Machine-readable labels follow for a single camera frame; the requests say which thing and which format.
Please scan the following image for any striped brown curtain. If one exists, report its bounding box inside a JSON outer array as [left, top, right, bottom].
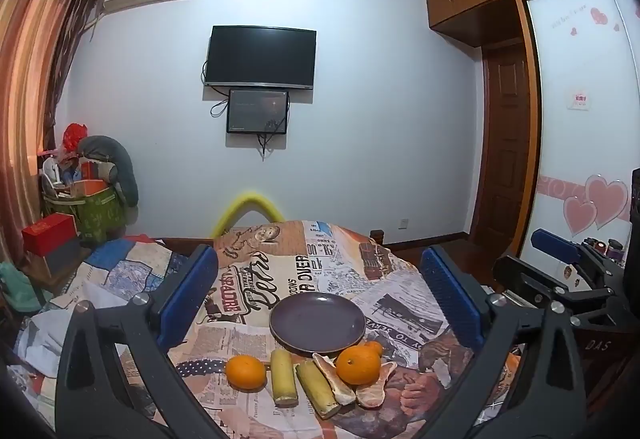
[[0, 0, 106, 280]]

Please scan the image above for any newspaper print blanket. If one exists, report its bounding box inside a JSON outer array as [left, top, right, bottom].
[[15, 219, 531, 439]]

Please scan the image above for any black wall television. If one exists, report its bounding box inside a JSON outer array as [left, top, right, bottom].
[[204, 25, 317, 90]]

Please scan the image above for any white cloth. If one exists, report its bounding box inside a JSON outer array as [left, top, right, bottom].
[[12, 306, 71, 380]]

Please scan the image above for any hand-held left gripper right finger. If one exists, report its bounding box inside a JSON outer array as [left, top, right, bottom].
[[419, 245, 587, 439]]

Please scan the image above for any round orange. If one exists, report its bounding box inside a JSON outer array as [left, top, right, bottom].
[[225, 355, 267, 391]]

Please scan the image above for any large orange with stem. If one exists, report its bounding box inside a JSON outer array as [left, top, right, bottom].
[[335, 345, 382, 386]]

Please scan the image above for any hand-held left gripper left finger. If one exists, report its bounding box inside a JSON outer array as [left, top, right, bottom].
[[54, 244, 221, 439]]

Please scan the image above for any red gift box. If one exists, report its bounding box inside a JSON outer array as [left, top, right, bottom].
[[21, 213, 81, 257]]

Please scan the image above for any white heart-print wardrobe door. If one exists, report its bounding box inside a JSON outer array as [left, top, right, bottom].
[[520, 0, 640, 262]]

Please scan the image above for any teal bag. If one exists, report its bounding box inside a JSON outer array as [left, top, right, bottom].
[[0, 261, 53, 315]]

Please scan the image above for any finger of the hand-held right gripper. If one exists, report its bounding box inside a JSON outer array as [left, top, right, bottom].
[[531, 229, 623, 290], [492, 255, 616, 317]]

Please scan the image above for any white box with sticker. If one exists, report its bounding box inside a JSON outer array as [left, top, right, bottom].
[[559, 264, 583, 291]]

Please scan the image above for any yellow foam tube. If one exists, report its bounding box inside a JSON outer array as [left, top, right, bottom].
[[212, 190, 287, 240]]

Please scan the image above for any green bag of clutter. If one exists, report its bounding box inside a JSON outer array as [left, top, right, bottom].
[[42, 186, 127, 247]]

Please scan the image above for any dark purple plate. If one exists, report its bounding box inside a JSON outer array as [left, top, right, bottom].
[[269, 292, 367, 354]]

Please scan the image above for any orange peel piece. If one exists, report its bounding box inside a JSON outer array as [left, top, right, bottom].
[[356, 361, 398, 407], [312, 353, 357, 406]]

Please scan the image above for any brown wooden door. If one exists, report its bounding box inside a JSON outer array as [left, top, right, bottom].
[[472, 41, 540, 247]]

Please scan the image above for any red plastic bag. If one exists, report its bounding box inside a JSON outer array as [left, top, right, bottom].
[[62, 123, 88, 152]]

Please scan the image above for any orange cardboard box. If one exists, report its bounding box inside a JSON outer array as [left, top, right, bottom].
[[70, 179, 113, 198]]

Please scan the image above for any blue patchwork quilt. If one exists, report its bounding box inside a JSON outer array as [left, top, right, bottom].
[[47, 234, 201, 315]]

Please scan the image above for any small black wall monitor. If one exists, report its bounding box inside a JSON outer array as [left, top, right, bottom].
[[226, 89, 291, 134]]

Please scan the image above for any grey pillow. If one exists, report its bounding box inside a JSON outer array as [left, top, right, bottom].
[[78, 135, 139, 208]]

